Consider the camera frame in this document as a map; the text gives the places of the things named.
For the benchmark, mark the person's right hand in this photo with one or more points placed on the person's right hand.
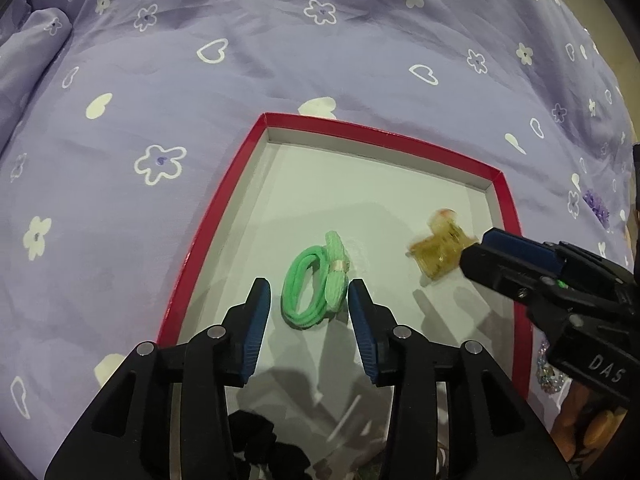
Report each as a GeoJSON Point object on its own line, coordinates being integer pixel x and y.
{"type": "Point", "coordinates": [585, 425]}

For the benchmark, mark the black scrunchie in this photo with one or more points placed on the black scrunchie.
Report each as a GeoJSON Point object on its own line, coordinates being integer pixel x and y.
{"type": "Point", "coordinates": [260, 435]}

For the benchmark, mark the red shallow box tray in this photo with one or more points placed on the red shallow box tray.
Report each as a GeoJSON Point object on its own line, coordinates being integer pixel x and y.
{"type": "Point", "coordinates": [350, 200]}

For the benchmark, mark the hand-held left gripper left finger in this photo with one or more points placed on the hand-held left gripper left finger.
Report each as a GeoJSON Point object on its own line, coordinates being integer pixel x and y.
{"type": "Point", "coordinates": [255, 325]}

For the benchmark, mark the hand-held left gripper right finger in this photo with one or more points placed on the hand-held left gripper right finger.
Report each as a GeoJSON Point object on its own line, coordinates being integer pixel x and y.
{"type": "Point", "coordinates": [362, 330]}

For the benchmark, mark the purple floral duvet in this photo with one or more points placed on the purple floral duvet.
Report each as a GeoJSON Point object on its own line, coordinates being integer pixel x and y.
{"type": "Point", "coordinates": [150, 85]}

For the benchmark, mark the purple flower hair accessory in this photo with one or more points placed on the purple flower hair accessory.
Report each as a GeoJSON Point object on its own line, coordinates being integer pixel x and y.
{"type": "Point", "coordinates": [595, 205]}

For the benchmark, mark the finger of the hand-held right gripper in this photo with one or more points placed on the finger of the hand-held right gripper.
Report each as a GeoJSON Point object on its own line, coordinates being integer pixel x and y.
{"type": "Point", "coordinates": [500, 272]}
{"type": "Point", "coordinates": [520, 250]}

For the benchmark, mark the yellow hair claw clip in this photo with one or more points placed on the yellow hair claw clip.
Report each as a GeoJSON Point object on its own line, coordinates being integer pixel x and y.
{"type": "Point", "coordinates": [442, 255]}

